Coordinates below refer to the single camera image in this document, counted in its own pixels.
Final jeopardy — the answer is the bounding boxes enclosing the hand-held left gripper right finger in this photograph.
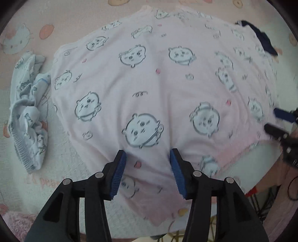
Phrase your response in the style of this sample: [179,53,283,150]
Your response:
[169,148,270,242]

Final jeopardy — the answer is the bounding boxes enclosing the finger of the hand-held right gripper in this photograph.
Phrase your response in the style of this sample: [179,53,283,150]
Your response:
[264,124,294,142]
[273,108,298,124]

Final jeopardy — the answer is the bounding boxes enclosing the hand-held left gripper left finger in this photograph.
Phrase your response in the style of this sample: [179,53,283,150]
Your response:
[24,149,128,242]

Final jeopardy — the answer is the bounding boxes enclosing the pink cartoon print pants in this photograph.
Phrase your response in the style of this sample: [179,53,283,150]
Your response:
[50,6,279,226]

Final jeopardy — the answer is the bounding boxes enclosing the pink fluffy robe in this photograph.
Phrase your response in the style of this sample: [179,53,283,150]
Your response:
[2,158,298,242]

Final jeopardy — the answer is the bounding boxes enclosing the navy blue cloth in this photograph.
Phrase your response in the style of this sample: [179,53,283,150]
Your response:
[235,20,278,56]

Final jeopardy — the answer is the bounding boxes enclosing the pink and white printed blanket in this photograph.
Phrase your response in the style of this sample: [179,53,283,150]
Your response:
[0,0,298,235]

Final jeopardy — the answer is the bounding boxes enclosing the white cartoon print garment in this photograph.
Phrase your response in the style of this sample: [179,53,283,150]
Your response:
[8,52,52,174]

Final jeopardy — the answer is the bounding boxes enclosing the black cable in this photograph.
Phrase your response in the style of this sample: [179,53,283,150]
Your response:
[287,176,298,201]

